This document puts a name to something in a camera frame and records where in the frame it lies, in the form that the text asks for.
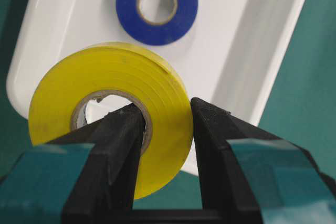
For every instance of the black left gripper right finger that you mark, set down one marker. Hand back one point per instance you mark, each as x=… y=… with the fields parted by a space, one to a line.
x=250 y=175

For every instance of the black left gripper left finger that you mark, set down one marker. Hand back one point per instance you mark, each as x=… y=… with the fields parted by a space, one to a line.
x=79 y=177

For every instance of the yellow tape roll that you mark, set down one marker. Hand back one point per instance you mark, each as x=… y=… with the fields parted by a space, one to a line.
x=129 y=71

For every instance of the blue tape roll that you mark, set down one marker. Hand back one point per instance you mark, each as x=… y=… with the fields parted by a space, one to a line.
x=156 y=22

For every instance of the white plastic tray case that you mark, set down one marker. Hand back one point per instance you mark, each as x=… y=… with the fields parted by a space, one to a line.
x=230 y=57

